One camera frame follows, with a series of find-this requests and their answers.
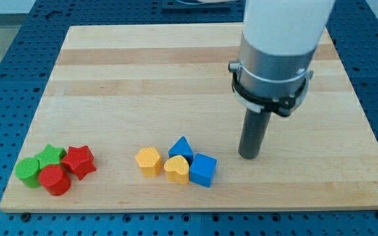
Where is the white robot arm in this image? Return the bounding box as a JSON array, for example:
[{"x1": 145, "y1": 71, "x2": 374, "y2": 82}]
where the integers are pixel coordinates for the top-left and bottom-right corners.
[{"x1": 228, "y1": 0, "x2": 334, "y2": 117}]

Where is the blue triangle block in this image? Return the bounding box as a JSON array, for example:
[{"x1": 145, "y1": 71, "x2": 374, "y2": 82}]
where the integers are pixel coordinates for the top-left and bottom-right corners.
[{"x1": 168, "y1": 136, "x2": 194, "y2": 165}]

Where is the blue cube block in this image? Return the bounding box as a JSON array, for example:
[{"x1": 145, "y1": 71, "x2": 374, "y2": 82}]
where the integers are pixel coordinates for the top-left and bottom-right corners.
[{"x1": 189, "y1": 153, "x2": 217, "y2": 187}]

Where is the yellow heart block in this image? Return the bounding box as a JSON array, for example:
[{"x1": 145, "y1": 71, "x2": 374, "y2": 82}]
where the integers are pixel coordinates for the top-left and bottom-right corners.
[{"x1": 163, "y1": 155, "x2": 190, "y2": 185}]

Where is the wooden board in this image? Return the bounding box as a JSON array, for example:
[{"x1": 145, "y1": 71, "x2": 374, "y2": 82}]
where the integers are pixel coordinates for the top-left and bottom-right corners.
[{"x1": 0, "y1": 23, "x2": 378, "y2": 213}]

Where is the yellow hexagon block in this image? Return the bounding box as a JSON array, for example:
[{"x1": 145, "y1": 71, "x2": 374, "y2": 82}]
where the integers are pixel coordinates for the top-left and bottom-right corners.
[{"x1": 135, "y1": 147, "x2": 163, "y2": 178}]

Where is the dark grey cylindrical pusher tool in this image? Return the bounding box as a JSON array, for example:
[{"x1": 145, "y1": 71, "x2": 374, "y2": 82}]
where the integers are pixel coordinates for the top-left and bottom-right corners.
[{"x1": 238, "y1": 109, "x2": 271, "y2": 159}]

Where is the red star block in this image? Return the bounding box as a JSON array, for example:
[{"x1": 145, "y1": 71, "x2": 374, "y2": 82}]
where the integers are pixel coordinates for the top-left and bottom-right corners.
[{"x1": 61, "y1": 146, "x2": 96, "y2": 180}]

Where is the green star block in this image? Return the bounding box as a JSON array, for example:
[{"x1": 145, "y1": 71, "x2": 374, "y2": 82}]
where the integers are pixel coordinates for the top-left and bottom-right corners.
[{"x1": 35, "y1": 144, "x2": 66, "y2": 170}]

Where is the red cylinder block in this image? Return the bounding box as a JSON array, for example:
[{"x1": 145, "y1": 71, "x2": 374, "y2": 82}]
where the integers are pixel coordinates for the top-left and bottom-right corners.
[{"x1": 38, "y1": 165, "x2": 71, "y2": 196}]

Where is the green cylinder block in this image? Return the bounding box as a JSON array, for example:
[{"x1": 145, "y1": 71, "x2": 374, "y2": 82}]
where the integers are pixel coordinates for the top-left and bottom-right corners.
[{"x1": 14, "y1": 157, "x2": 41, "y2": 189}]

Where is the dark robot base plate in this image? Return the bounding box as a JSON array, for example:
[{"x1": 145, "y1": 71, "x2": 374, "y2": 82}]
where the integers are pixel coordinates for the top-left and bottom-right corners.
[{"x1": 160, "y1": 0, "x2": 232, "y2": 12}]

